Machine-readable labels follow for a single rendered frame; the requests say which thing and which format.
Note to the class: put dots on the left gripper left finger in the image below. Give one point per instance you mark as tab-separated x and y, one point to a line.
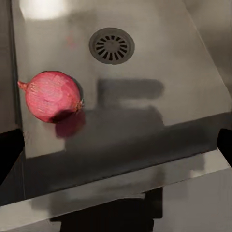
11	145

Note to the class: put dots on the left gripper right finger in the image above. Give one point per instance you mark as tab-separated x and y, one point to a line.
224	143

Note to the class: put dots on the drop in sink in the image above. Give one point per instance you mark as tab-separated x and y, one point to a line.
148	120

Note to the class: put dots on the vidalia onion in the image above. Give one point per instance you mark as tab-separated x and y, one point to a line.
52	96

